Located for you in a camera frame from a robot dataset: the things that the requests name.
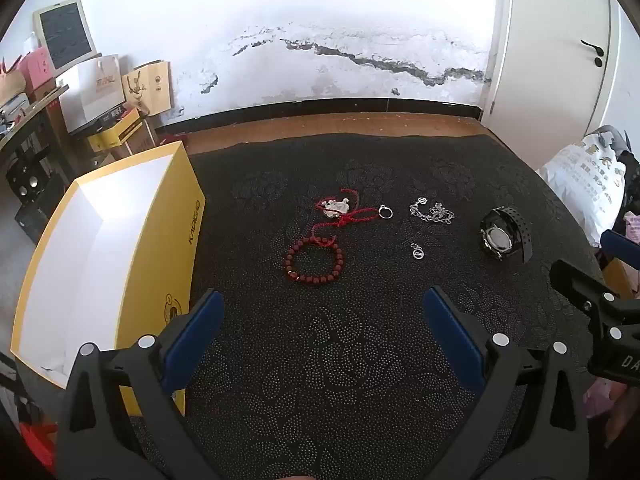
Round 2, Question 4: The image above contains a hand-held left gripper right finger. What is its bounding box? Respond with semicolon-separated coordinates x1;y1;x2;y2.
422;286;591;480

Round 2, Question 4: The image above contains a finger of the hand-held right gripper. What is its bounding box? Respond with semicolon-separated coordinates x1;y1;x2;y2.
601;230;640;297
549;259;620;322

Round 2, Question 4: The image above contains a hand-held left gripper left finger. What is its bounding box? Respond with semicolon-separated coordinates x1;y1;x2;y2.
57;289;226;480

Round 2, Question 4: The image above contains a black wristwatch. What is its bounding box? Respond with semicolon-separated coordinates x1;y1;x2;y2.
479;206;534;264

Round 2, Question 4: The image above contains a red bead bracelet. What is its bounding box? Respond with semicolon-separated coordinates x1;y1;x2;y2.
283;242;346;284

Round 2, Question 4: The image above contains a yellow box with white inside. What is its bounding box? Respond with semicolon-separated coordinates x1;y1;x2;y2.
11;141;206;417

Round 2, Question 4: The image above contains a red string necklace silver pendant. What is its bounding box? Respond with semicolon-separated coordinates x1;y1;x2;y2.
311;187;380;251

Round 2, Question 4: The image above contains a pink cloth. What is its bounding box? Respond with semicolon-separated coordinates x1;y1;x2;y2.
584;377;626;421

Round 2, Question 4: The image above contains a white printed plastic bag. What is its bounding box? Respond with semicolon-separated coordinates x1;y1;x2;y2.
537;132;628;248

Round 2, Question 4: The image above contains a brown cardboard box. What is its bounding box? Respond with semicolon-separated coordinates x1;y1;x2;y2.
105;115;162;161

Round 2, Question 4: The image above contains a black computer tower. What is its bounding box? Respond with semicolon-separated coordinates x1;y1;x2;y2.
15;180;71;243

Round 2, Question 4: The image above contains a red bag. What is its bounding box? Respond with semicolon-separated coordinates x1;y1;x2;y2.
20;422;58;476

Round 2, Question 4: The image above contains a yellow and black box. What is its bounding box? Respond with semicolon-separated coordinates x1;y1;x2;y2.
80;107;142;152

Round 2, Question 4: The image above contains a black speaker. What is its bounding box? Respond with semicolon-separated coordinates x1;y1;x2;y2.
6;150;53;202

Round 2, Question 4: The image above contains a white door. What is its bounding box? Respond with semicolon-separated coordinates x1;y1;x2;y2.
480;0;613;133

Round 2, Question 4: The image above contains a tan paper bag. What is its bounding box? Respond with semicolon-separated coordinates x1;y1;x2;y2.
121;61;172;116

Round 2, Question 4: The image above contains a white paper bag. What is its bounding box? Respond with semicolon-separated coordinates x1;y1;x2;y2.
60;54;126;133

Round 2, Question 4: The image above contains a black desk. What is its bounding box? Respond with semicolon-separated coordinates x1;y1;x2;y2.
0;85;71;181

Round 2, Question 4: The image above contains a pink box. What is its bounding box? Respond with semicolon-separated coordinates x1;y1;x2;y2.
17;47;56;92

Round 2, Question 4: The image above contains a woven straw hat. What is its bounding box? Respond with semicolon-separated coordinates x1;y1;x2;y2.
0;66;29;107

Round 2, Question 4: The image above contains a white framed dark board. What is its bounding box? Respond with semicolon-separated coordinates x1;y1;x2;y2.
33;0;98;76

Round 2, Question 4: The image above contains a silver chain bracelet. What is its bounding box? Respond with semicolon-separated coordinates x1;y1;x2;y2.
409;197;456;226

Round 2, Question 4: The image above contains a black door handle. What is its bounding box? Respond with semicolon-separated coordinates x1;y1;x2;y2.
580;39;607;67

